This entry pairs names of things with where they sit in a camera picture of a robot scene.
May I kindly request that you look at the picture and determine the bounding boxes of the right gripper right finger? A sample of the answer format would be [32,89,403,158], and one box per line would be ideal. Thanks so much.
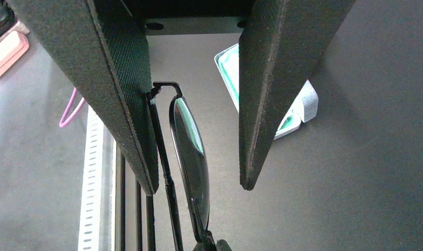
[216,239,232,251]

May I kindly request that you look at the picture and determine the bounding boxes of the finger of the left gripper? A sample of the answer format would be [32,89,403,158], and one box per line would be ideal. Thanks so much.
[238,1,354,191]

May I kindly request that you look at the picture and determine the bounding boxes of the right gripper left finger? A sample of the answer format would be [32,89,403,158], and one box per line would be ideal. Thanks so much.
[193,243,205,251]

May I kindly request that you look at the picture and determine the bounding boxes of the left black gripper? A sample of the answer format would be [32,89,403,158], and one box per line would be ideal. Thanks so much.
[124,0,255,36]

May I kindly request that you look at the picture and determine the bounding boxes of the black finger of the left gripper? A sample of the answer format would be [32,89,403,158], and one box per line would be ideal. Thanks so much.
[8,0,159,195]

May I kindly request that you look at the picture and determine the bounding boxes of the blue-grey glasses case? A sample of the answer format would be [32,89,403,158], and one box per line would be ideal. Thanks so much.
[214,44,319,140]

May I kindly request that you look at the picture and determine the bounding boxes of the black sunglasses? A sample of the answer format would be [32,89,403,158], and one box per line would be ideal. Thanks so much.
[146,82,216,250]

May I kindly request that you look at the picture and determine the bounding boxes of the pink glasses case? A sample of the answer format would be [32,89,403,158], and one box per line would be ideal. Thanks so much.
[0,31,29,77]

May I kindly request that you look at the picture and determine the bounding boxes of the black front frame rail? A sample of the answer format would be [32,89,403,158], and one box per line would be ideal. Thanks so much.
[112,145,147,250]

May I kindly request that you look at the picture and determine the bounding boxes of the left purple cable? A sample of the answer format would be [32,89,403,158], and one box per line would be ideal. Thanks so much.
[59,86,86,129]

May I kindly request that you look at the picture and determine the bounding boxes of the white slotted cable duct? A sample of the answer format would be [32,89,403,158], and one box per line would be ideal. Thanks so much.
[77,107,116,250]

